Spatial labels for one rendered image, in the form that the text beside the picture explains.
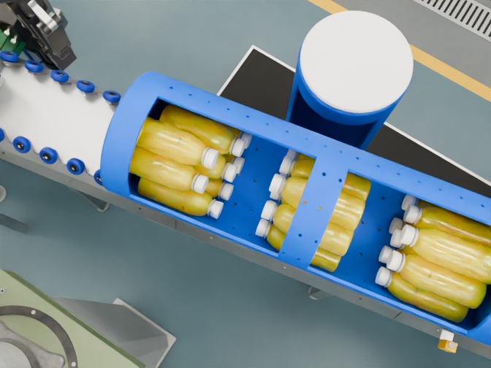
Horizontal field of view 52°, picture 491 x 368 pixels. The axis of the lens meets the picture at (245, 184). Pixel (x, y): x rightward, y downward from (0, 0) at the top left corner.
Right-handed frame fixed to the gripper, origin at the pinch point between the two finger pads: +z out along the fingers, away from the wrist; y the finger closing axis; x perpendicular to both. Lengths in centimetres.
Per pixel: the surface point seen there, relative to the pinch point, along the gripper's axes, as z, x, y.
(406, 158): 137, -82, -51
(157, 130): 33.5, -5.8, -6.0
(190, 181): 39.4, -3.2, -17.1
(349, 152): 32, -28, -39
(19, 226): 143, 47, 49
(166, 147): 34.2, -4.4, -9.8
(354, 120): 53, -43, -33
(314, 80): 48, -43, -19
